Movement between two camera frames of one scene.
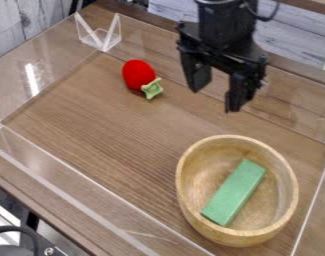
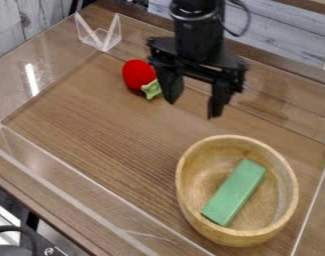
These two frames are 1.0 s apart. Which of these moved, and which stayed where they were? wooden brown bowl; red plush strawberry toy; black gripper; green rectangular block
Moved: black gripper
Stayed: green rectangular block; red plush strawberry toy; wooden brown bowl
